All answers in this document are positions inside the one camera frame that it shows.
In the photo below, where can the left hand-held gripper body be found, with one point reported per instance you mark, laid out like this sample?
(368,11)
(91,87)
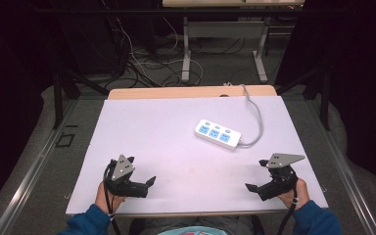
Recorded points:
(124,169)

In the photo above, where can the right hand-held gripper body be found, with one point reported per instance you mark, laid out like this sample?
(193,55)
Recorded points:
(279,182)

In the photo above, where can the person's right hand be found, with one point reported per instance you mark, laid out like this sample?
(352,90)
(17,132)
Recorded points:
(298,196)

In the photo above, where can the person's left hand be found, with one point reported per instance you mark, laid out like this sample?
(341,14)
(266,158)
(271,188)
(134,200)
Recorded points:
(106,200)

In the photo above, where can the white table sheet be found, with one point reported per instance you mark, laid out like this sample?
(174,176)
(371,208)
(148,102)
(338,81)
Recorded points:
(182,169)

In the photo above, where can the white power strip blue sockets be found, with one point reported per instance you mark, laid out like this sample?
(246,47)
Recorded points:
(218,133)

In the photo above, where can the person's torso clothing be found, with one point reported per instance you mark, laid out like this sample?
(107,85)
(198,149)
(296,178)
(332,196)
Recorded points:
(196,226)

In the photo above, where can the black metal stand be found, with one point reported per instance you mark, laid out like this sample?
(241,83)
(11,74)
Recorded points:
(58,94)
(323,94)

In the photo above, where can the dark curtain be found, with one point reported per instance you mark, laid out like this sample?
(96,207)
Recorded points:
(362,81)
(9,98)

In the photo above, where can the table with grey metal legs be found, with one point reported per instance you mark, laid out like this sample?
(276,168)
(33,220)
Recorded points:
(225,29)

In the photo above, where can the metal floor rail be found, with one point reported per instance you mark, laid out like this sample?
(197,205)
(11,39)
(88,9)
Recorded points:
(29,176)
(346,173)

